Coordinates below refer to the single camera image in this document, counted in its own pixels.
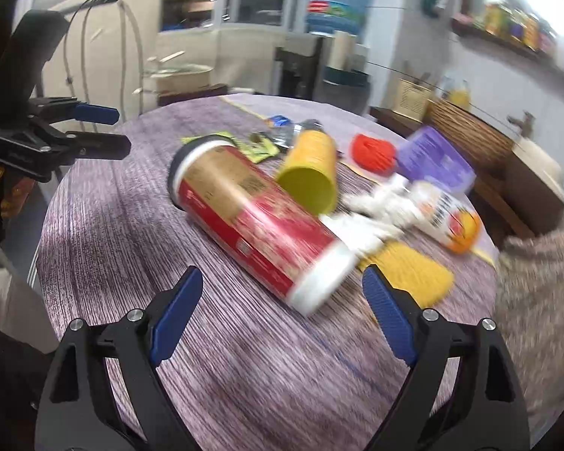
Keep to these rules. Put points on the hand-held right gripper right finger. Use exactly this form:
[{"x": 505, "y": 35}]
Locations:
[{"x": 387, "y": 312}]

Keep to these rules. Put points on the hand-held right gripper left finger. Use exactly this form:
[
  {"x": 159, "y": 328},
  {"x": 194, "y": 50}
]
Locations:
[{"x": 178, "y": 312}]

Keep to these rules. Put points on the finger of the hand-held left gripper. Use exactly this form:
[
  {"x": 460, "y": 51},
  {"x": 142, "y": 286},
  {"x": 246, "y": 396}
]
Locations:
[
  {"x": 103, "y": 146},
  {"x": 96, "y": 113}
]

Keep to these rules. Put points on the yellow cloth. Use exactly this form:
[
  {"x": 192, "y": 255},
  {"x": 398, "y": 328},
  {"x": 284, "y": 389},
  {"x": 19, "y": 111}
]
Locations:
[{"x": 413, "y": 268}]

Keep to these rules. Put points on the white tissue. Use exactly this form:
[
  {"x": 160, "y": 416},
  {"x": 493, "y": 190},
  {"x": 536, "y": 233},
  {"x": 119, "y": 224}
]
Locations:
[{"x": 385, "y": 202}]

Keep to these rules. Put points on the white bottle orange label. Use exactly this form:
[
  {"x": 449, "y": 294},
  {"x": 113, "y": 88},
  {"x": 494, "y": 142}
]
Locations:
[{"x": 451, "y": 216}]

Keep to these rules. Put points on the red cylindrical canister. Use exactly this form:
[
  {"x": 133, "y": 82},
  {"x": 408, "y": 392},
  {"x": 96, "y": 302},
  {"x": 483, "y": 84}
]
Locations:
[{"x": 258, "y": 216}]

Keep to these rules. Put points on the red mesh sleeve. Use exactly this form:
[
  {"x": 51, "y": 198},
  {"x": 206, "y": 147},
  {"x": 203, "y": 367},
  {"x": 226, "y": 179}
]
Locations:
[{"x": 371, "y": 152}]

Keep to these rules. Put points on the yellow plastic cup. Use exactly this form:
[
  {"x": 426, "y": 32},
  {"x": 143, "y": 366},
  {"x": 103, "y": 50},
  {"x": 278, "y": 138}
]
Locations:
[{"x": 310, "y": 169}]

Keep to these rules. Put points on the purple striped tablecloth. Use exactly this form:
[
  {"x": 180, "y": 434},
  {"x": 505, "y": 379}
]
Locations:
[{"x": 122, "y": 244}]

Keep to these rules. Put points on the yellow-green wrapper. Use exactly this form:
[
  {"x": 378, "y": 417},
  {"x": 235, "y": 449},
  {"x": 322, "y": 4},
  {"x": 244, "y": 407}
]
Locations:
[{"x": 192, "y": 139}]

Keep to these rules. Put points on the grey round pot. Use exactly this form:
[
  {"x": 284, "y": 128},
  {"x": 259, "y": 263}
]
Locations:
[{"x": 178, "y": 75}]

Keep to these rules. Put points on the floral cloth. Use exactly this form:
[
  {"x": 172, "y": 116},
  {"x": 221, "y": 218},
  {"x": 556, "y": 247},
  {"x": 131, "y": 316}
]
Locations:
[{"x": 536, "y": 291}]

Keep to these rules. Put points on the yellow snack packet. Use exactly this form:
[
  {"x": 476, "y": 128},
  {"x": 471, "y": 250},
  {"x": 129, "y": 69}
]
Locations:
[{"x": 258, "y": 150}]

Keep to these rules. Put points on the blue silver snack wrapper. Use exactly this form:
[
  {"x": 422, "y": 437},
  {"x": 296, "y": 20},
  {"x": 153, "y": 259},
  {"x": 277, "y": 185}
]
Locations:
[{"x": 282, "y": 127}]

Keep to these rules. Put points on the woven basket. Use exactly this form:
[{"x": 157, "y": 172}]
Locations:
[{"x": 470, "y": 131}]

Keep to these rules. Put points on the white brown rice cooker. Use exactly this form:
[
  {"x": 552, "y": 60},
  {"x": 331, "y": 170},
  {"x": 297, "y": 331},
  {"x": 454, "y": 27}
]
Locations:
[{"x": 536, "y": 174}]

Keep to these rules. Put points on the water dispenser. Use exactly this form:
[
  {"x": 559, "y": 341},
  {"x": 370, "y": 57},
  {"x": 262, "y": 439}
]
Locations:
[{"x": 296, "y": 70}]

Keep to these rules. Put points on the beige chopstick holder box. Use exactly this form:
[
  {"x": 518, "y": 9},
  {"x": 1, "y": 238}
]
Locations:
[{"x": 411, "y": 98}]

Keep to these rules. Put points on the yellow soap bottle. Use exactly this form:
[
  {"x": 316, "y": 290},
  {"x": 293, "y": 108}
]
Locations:
[{"x": 458, "y": 96}]

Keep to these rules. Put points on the brass faucet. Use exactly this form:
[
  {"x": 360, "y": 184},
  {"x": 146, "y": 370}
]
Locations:
[{"x": 521, "y": 124}]

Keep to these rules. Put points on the row of shelf packets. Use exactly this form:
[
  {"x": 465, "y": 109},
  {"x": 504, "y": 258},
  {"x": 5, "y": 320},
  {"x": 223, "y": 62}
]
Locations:
[{"x": 512, "y": 23}]

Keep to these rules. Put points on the wooden wall shelf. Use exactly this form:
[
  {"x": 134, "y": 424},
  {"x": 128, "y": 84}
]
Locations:
[{"x": 498, "y": 40}]

